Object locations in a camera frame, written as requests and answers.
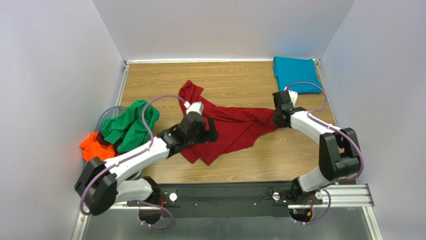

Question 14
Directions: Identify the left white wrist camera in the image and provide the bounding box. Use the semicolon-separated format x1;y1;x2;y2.
184;101;204;115

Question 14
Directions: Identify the dark red t shirt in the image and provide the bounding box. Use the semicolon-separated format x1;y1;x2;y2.
178;80;278;166

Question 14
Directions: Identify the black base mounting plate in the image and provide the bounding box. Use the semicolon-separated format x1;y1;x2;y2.
133;180;357;219

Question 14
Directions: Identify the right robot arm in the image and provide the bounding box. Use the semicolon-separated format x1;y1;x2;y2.
272;90;362;203

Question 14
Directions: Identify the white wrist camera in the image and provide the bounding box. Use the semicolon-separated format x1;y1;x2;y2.
184;101;204;115
284;87;298;106

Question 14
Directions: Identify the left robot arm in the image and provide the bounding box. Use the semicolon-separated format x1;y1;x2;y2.
74;111;219;216

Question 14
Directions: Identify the orange t shirt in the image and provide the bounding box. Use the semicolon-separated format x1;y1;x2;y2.
79;131;116;162

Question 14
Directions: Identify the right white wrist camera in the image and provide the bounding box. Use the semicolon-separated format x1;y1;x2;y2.
284;87;298;106

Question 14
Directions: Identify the green t shirt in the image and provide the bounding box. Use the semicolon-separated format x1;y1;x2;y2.
100;99;160;153

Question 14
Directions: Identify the folded blue t shirt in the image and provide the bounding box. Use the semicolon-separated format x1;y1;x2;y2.
272;56;322;91

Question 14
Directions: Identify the aluminium rail frame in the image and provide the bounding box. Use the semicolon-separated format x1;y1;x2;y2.
72;184;382;240

